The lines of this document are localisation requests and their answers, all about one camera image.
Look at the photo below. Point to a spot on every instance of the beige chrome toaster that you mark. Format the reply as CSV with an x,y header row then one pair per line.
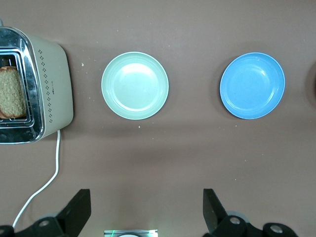
x,y
54,86

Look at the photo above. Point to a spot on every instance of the green plate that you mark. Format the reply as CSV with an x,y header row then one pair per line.
x,y
134,85

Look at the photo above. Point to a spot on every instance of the brown toast bread slice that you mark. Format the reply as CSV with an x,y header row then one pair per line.
x,y
11,93

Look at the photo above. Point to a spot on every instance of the blue plate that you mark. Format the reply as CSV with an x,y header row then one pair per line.
x,y
251,85

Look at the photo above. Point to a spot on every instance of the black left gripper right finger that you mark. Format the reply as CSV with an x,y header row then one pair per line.
x,y
217,219

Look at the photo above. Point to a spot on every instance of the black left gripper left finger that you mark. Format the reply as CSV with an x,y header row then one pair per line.
x,y
71,217

